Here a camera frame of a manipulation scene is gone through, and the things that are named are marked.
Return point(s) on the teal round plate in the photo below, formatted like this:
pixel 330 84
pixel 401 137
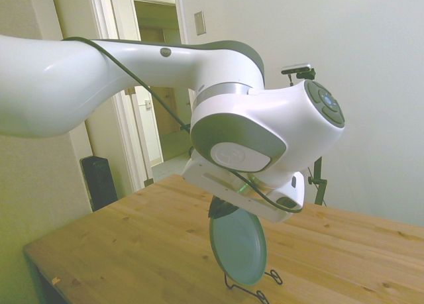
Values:
pixel 238 247

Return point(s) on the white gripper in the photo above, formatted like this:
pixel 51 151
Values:
pixel 205 181

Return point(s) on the white open door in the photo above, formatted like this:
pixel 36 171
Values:
pixel 79 12

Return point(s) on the white door frame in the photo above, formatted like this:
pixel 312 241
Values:
pixel 112 12

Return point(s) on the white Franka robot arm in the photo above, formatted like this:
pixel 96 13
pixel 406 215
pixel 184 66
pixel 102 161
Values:
pixel 165 72

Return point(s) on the metal door hinge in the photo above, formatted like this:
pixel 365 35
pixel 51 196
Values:
pixel 130 91

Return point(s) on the brown wooden inner door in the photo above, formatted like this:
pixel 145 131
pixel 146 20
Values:
pixel 167 118

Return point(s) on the silver camera on stand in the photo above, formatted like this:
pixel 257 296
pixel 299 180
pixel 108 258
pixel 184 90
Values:
pixel 296 68

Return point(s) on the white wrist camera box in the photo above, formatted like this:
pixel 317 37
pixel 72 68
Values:
pixel 296 191

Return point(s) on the metal door strike plate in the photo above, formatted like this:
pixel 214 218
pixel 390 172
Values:
pixel 148 104

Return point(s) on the black floor speaker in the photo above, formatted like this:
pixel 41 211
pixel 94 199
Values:
pixel 99 184

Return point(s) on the orange tape scrap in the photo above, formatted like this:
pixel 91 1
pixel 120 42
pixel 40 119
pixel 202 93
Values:
pixel 55 280

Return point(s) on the grey wall switch plate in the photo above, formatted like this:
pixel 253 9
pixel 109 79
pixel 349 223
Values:
pixel 200 23

